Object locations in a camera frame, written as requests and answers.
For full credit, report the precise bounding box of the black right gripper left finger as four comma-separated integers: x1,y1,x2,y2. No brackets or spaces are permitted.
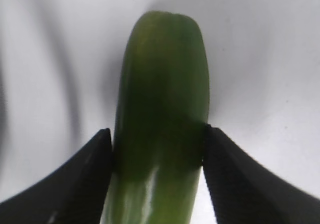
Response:
0,128,113,224

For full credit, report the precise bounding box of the green cucumber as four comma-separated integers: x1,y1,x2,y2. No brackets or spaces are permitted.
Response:
103,11,210,223

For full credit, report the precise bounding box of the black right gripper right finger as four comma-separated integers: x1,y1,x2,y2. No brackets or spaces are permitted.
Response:
202,125,320,223

